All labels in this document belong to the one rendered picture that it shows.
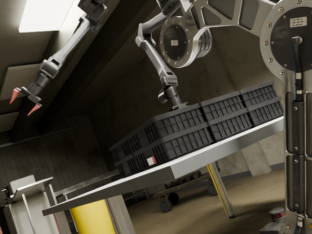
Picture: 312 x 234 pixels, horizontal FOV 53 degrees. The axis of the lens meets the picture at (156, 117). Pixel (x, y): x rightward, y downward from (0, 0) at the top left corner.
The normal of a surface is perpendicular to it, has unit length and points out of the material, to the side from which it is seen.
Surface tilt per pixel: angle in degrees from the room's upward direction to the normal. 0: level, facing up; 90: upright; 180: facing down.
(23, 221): 90
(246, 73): 90
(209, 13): 90
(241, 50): 90
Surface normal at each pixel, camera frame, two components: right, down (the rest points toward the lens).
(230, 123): 0.40, -0.29
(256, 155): -0.78, 0.22
